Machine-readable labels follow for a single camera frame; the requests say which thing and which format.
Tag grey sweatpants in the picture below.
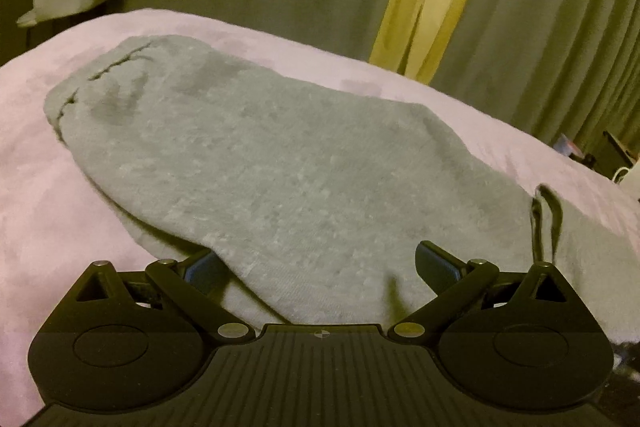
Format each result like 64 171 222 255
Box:
44 36 639 341

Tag pink fleece blanket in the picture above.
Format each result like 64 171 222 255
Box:
1 9 639 426

